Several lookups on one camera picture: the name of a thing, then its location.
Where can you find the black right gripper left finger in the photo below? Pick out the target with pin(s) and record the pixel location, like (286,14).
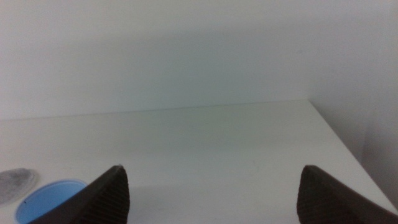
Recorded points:
(105,202)

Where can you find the blue plastic cup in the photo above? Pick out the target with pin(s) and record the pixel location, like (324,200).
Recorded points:
(46,199)

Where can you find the round grey cup mat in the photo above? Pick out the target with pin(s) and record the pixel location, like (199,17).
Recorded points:
(14,183)

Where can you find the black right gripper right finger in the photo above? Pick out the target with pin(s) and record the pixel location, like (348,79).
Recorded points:
(323,202)

